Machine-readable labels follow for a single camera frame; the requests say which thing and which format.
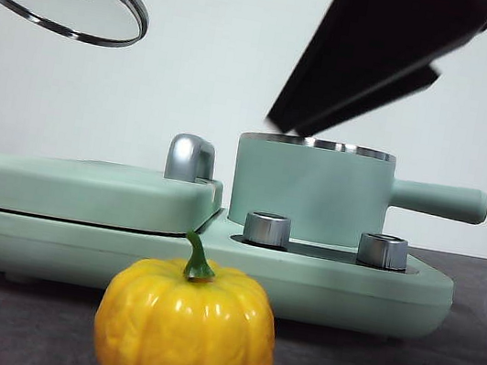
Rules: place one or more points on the yellow toy pumpkin green stem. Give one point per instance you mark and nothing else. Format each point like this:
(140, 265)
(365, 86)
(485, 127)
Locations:
(182, 335)

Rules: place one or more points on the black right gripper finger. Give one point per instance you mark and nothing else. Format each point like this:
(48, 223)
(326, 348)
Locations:
(377, 102)
(377, 41)

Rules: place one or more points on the mint green cooker base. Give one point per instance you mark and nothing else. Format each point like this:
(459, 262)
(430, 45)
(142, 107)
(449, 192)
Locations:
(323, 290)

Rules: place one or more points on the silver control knob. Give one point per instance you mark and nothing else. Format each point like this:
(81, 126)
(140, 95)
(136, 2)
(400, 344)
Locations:
(381, 251)
(266, 230)

